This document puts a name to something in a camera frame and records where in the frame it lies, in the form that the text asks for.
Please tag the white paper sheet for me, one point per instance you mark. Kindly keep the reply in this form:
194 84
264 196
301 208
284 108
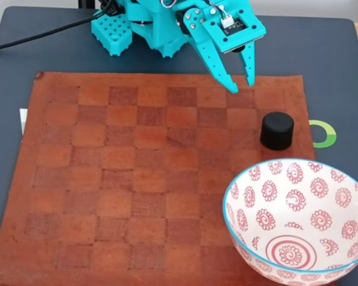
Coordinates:
23 119

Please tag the brown leather chessboard mat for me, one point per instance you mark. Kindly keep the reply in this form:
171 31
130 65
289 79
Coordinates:
137 178

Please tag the white bowl red flower pattern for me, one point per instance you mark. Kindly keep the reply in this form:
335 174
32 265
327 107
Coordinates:
295 214

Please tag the black table clamp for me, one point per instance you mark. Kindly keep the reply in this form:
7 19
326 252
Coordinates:
86 3

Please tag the black cylinder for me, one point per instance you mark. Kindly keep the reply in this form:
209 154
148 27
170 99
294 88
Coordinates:
277 131

